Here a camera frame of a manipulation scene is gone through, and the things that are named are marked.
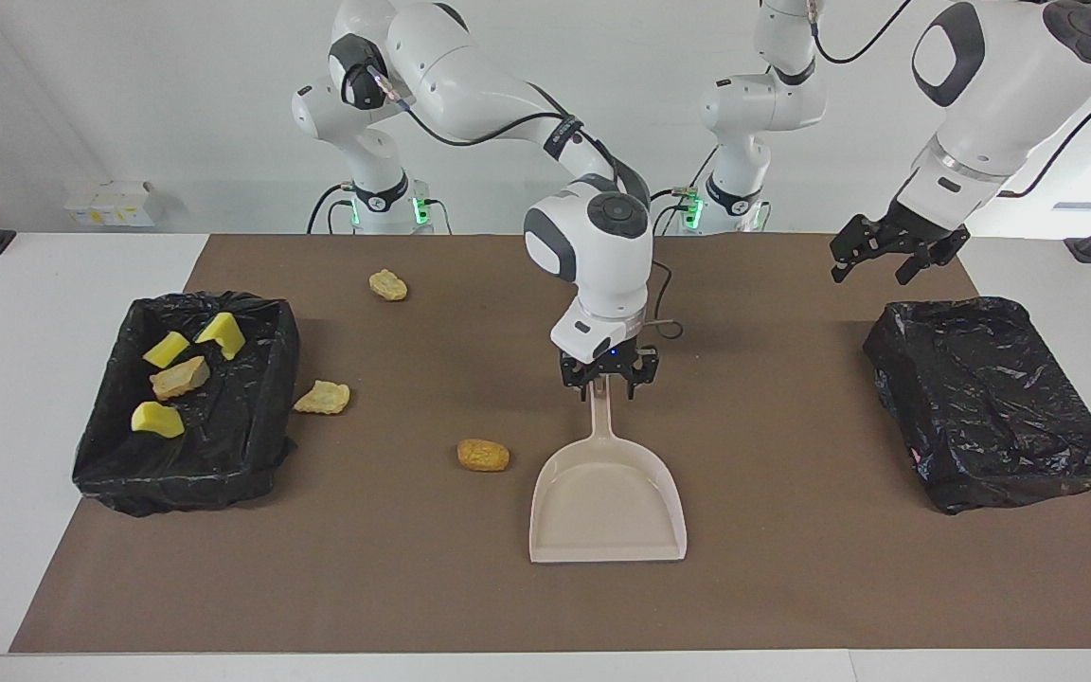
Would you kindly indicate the beige stone-like chunk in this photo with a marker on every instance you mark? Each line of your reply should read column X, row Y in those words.
column 178, row 377

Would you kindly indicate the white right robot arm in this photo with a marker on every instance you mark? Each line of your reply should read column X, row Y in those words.
column 593, row 256

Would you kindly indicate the orange-brown nugget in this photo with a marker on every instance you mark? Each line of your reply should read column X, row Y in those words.
column 483, row 456

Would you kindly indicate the beige plastic dustpan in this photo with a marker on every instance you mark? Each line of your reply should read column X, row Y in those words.
column 602, row 502

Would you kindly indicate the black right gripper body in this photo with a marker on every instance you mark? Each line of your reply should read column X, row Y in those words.
column 612, row 362

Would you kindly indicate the black bag lined bin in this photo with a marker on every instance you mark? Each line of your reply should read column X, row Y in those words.
column 242, row 426
column 991, row 407

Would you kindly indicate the notched yellow sponge piece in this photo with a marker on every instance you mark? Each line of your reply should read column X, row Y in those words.
column 222, row 333

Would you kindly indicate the brown table mat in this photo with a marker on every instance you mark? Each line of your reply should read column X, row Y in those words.
column 508, row 606

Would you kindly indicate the pale cream chip piece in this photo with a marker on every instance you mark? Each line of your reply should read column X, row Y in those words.
column 323, row 398

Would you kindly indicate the golden crinkled chip piece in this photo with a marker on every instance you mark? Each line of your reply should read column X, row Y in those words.
column 387, row 285

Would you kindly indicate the small yellow sponge piece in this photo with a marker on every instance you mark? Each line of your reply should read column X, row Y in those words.
column 167, row 350

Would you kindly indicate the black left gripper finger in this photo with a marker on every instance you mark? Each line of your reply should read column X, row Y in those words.
column 910, row 268
column 840, row 269

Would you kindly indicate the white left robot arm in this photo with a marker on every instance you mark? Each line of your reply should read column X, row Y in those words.
column 1000, row 85

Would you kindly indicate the large yellow sponge piece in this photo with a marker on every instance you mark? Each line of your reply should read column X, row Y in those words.
column 155, row 420

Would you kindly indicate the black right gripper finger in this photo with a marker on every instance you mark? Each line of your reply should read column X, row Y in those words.
column 636, row 385
column 584, row 386

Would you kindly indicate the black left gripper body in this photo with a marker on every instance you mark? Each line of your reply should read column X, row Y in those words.
column 901, row 235

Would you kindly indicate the white wall socket boxes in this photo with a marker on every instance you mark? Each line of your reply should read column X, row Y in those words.
column 110, row 204

